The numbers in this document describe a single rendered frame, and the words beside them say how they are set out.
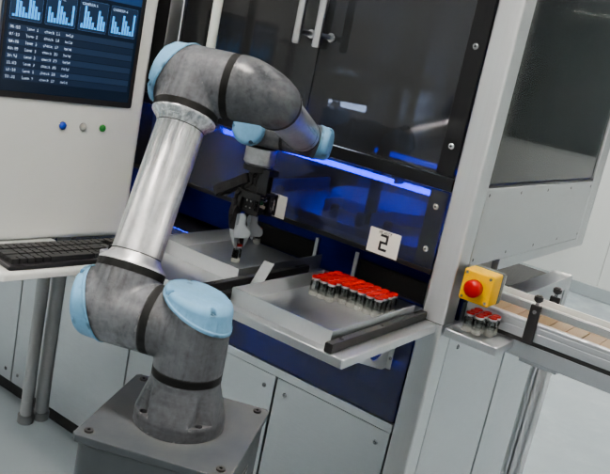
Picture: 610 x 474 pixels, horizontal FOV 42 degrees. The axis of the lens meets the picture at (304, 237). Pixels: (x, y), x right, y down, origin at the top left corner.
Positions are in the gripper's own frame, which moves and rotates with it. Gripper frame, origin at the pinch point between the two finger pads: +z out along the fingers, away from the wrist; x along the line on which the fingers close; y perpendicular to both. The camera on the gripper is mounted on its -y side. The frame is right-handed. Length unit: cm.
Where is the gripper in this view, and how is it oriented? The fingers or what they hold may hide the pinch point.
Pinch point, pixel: (237, 241)
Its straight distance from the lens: 195.5
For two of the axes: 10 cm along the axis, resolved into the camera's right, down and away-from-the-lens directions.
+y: 7.9, 2.9, -5.3
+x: 5.8, -0.8, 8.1
